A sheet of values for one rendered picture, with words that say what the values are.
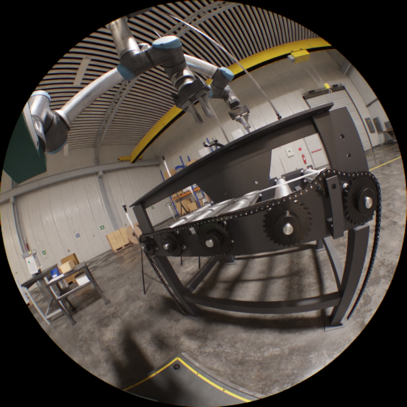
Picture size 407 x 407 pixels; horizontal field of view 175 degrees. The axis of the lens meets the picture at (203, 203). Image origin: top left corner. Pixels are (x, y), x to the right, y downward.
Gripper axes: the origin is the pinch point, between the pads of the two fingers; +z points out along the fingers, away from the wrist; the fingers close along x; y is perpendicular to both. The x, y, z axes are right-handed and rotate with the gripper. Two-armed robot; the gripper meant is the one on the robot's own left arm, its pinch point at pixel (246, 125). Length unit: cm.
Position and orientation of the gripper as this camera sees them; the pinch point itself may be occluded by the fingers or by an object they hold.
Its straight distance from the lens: 89.5
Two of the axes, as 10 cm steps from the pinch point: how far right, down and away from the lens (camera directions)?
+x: -8.3, 3.0, 4.8
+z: 3.8, 9.2, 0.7
